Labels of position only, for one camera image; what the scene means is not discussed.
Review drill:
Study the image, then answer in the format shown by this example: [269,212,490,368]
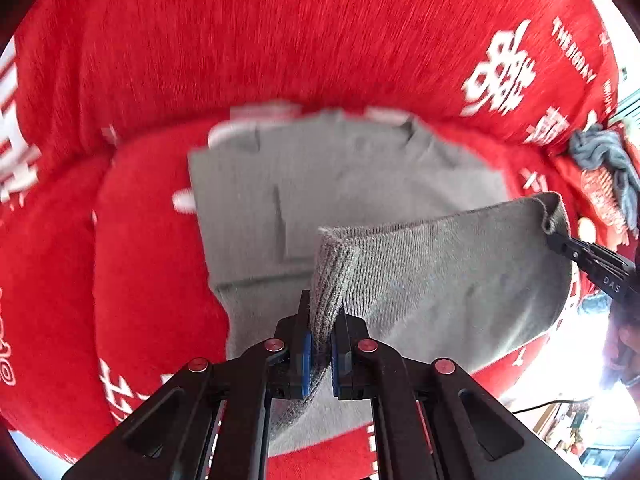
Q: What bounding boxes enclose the grey knit sweater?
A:
[189,113,572,455]

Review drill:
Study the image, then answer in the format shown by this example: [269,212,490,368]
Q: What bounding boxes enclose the person's right hand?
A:
[602,318,639,389]

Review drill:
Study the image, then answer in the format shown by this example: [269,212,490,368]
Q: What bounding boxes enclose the red embroidered cushion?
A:
[554,156,630,252]

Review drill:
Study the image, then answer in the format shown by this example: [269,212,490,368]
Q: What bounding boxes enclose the grey-blue crumpled cloth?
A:
[568,120,639,236]

